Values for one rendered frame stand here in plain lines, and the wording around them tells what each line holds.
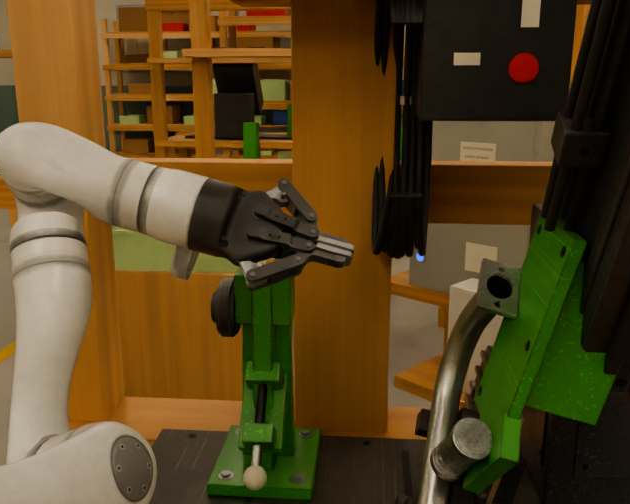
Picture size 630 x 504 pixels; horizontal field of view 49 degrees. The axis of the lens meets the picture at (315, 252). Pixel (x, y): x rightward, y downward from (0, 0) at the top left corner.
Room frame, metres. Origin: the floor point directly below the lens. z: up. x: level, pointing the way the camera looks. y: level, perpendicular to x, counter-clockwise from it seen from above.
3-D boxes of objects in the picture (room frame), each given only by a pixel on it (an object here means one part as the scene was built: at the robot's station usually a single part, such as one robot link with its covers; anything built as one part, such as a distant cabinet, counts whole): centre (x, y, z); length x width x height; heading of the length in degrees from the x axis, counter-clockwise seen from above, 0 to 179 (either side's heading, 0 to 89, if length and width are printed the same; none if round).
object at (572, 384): (0.61, -0.23, 1.17); 0.13 x 0.12 x 0.20; 85
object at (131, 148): (10.46, 1.57, 1.11); 3.01 x 0.54 x 2.23; 82
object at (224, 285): (0.82, 0.11, 1.12); 0.07 x 0.03 x 0.08; 175
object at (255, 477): (0.73, 0.07, 0.96); 0.06 x 0.03 x 0.06; 175
